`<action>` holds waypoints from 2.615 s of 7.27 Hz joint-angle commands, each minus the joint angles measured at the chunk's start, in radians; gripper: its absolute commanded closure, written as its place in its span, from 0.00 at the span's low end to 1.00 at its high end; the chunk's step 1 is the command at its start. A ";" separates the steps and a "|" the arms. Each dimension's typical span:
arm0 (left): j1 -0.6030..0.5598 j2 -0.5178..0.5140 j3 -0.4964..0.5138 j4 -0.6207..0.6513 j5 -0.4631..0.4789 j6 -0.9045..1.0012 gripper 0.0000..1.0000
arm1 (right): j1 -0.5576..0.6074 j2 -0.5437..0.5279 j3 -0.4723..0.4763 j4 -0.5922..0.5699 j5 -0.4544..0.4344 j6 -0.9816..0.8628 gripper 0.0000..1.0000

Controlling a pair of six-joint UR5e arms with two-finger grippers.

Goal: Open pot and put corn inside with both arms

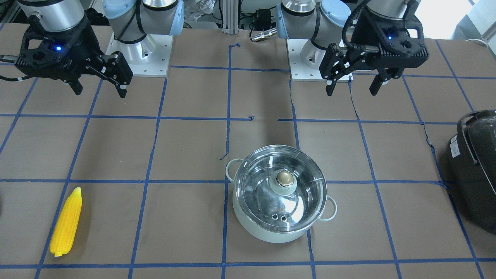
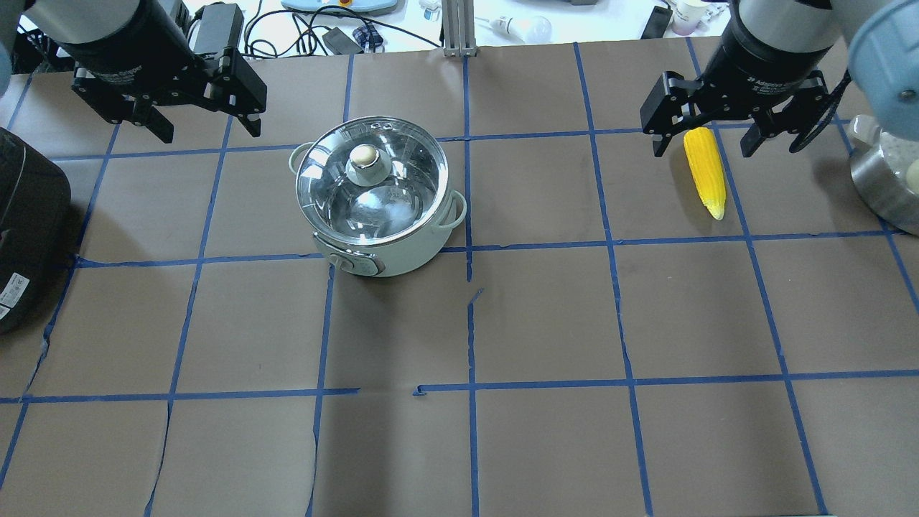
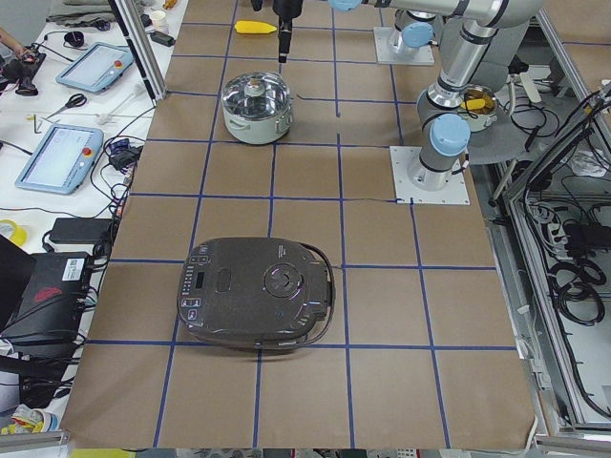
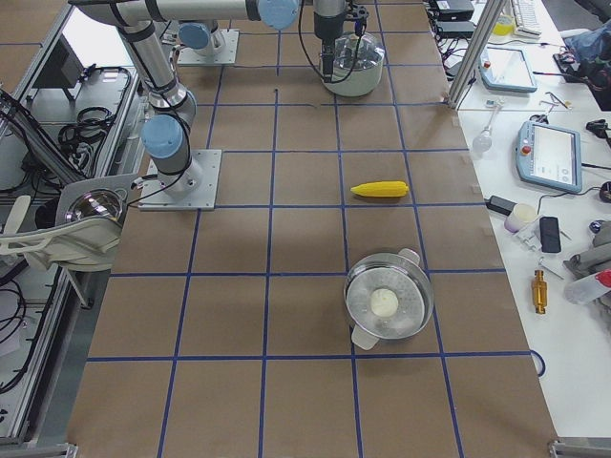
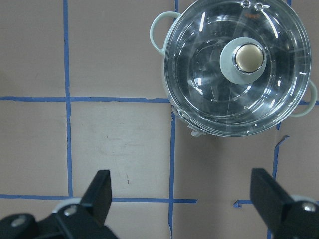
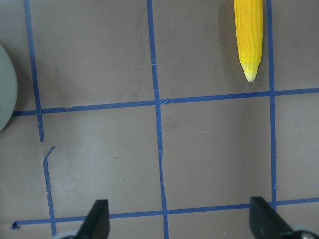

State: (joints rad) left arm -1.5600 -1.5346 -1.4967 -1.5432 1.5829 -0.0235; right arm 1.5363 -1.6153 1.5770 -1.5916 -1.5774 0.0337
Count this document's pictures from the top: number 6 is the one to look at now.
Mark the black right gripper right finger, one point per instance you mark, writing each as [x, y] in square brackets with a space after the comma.
[265, 223]

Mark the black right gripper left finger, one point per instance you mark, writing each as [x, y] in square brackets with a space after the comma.
[97, 222]

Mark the pale green cooking pot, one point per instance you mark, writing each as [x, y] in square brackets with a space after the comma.
[8, 88]

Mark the yellow corn cob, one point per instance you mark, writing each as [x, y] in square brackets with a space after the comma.
[248, 15]

